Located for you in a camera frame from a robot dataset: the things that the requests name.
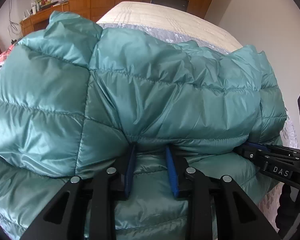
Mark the teal puffer down jacket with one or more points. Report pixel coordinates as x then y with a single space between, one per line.
74 96

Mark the red patterned cloth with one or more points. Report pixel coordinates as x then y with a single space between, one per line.
4 55

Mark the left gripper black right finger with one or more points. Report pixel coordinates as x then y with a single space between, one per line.
211 200

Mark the wooden desk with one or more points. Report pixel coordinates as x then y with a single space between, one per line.
40 20

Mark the beige woven bed mat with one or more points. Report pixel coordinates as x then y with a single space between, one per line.
169 19

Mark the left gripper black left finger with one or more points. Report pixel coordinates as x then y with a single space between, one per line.
86 201

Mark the black screen at bed foot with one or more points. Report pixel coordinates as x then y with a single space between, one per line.
181 5

